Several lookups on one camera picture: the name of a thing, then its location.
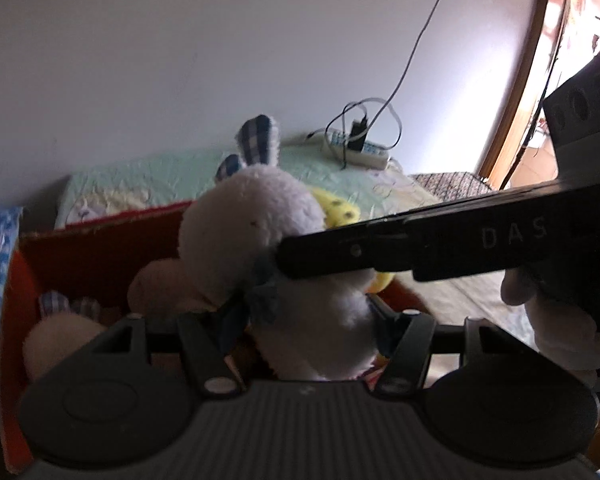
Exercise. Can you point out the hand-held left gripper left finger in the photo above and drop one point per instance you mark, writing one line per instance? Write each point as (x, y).
(200, 347)

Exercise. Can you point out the white plush bunny checked ears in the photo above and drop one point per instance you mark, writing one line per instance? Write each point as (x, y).
(250, 220)

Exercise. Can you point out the printed bed sheet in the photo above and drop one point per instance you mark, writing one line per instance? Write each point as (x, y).
(180, 170)

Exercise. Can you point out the wooden door frame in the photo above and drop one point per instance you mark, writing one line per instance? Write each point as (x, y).
(520, 70)

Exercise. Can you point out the white power strip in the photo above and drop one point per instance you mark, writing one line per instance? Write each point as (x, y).
(367, 155)

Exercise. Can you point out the red cardboard box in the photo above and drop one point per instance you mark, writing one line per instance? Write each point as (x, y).
(80, 260)

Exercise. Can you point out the blue white patterned cloth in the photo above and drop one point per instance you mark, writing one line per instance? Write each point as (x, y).
(0, 270)

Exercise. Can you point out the small plush bunny striped ears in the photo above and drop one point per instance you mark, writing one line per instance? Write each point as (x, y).
(60, 335)

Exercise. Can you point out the person's right hand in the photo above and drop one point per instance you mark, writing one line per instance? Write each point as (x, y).
(560, 332)

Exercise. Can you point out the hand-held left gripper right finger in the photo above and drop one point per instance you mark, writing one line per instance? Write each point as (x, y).
(381, 327)

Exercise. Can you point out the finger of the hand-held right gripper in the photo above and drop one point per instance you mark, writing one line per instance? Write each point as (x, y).
(330, 255)

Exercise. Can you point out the brown patterned blanket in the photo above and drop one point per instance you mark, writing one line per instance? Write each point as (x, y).
(455, 185)

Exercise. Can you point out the yellow spotted plush toy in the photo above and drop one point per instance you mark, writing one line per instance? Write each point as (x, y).
(337, 210)

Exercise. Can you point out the black charger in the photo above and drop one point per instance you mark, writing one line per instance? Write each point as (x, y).
(358, 135)

